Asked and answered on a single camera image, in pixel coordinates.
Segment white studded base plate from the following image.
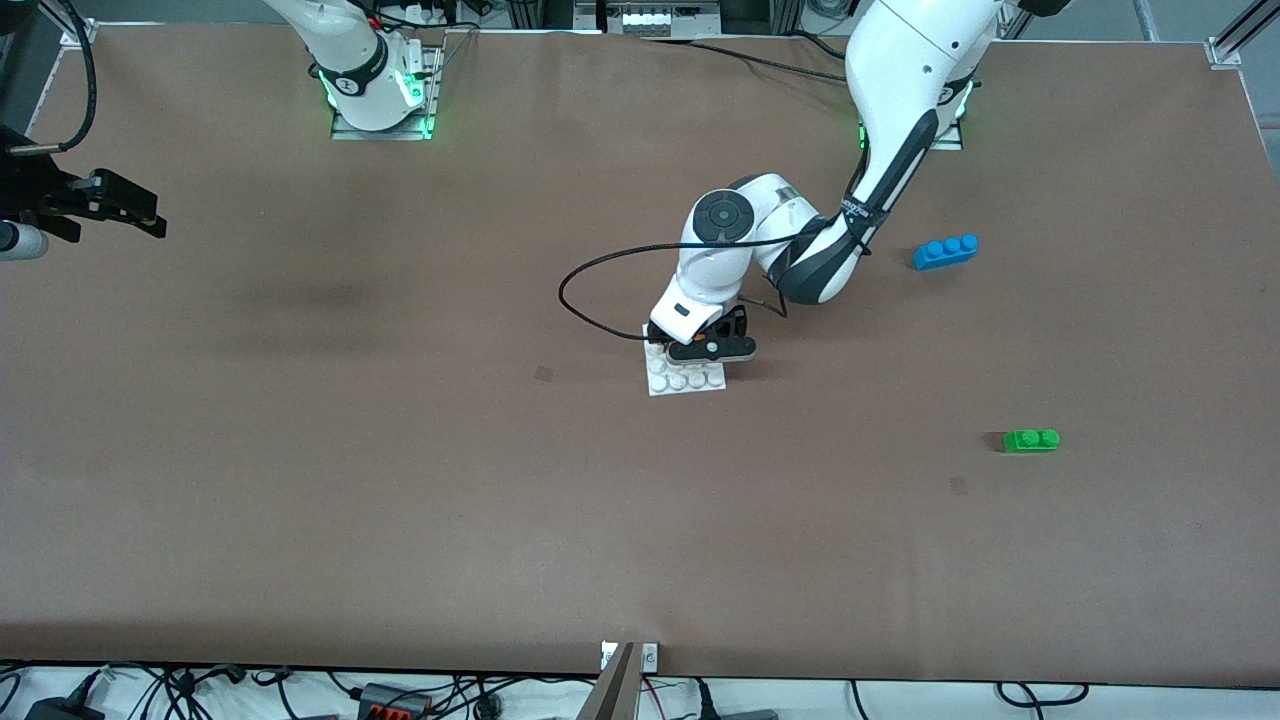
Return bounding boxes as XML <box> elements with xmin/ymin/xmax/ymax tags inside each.
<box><xmin>642</xmin><ymin>322</ymin><xmax>728</xmax><ymax>398</ymax></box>

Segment blue three-stud block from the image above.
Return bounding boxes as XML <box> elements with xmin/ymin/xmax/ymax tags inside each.
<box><xmin>912</xmin><ymin>234</ymin><xmax>980</xmax><ymax>271</ymax></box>

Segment white power strip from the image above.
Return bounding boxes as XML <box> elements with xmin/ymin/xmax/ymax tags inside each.
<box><xmin>605</xmin><ymin>0</ymin><xmax>721</xmax><ymax>39</ymax></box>

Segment black power adapter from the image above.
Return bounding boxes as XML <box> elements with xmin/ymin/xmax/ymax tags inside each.
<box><xmin>25</xmin><ymin>695</ymin><xmax>107</xmax><ymax>720</ymax></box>

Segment black box red connectors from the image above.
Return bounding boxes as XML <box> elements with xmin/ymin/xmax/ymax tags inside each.
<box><xmin>357</xmin><ymin>683</ymin><xmax>434</xmax><ymax>720</ymax></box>

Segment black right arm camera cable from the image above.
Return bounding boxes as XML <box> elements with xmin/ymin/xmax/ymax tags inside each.
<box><xmin>8</xmin><ymin>0</ymin><xmax>101</xmax><ymax>157</ymax></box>

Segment long black table cable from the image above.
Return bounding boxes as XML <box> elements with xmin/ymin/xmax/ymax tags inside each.
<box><xmin>640</xmin><ymin>36</ymin><xmax>849</xmax><ymax>81</ymax></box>

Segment grey slanted post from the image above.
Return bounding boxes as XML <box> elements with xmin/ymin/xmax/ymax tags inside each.
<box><xmin>577</xmin><ymin>642</ymin><xmax>642</xmax><ymax>720</ymax></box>

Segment looped black floor cable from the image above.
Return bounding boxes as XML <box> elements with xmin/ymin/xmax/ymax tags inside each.
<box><xmin>995</xmin><ymin>682</ymin><xmax>1091</xmax><ymax>707</ymax></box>

